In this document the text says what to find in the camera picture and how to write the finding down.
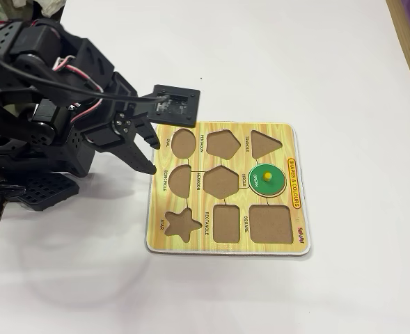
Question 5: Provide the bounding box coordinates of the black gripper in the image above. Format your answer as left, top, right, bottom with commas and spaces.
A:
84, 70, 161, 175

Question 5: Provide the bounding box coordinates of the green circle piece yellow pin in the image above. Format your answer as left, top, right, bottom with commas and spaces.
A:
247, 162, 287, 197

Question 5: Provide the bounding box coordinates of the wooden shapes puzzle board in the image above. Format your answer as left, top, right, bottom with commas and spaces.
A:
144, 121, 312, 258

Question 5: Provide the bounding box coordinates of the crumpled white cloth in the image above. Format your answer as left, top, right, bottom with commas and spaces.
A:
0, 0, 67, 33

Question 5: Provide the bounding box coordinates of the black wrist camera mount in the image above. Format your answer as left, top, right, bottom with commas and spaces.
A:
145, 83, 202, 128

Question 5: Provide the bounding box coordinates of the black camera cable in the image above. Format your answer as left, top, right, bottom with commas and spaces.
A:
0, 29, 168, 104

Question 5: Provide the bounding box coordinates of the red white servo wire bundle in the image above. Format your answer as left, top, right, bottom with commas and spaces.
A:
52, 54, 105, 123

